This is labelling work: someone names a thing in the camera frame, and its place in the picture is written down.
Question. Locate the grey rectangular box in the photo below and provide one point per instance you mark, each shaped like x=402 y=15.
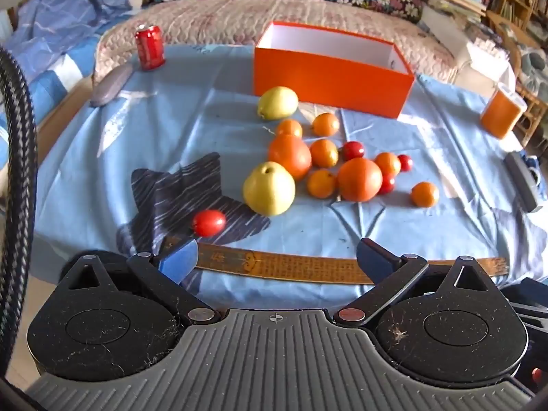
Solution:
x=522 y=182

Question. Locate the beige quilted cover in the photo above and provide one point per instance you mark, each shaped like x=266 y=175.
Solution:
x=214 y=21

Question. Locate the blue bedsheet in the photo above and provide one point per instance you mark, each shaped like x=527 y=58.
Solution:
x=51 y=30

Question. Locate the big yellow pear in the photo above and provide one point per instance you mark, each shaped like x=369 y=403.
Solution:
x=269 y=190

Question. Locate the orange cylindrical container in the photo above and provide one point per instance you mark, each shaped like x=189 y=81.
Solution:
x=501 y=113

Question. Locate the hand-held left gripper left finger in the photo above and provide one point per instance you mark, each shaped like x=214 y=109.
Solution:
x=180 y=259

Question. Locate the brown wooden ruler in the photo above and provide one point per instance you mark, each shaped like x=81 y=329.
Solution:
x=299 y=265

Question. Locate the red soda can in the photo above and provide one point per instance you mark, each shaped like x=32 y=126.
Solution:
x=150 y=47

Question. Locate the red tomato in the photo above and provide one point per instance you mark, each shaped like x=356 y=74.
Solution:
x=406 y=162
x=209 y=222
x=388 y=184
x=353 y=150

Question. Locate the blue patterned mug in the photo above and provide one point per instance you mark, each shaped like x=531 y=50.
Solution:
x=536 y=167

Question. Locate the large orange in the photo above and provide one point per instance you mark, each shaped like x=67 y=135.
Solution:
x=291 y=156
x=359 y=180

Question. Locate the rattan chair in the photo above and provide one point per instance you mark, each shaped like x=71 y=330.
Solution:
x=531 y=111

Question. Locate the small yellow pear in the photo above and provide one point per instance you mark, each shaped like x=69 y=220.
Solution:
x=278 y=102

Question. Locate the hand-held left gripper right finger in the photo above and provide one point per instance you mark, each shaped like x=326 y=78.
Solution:
x=371 y=257

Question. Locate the white cloth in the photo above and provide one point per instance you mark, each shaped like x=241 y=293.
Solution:
x=483 y=58

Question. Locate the orange cardboard box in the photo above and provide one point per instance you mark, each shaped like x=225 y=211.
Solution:
x=325 y=81

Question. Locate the blue patterned chair cushion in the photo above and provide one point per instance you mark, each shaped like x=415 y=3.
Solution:
x=535 y=66

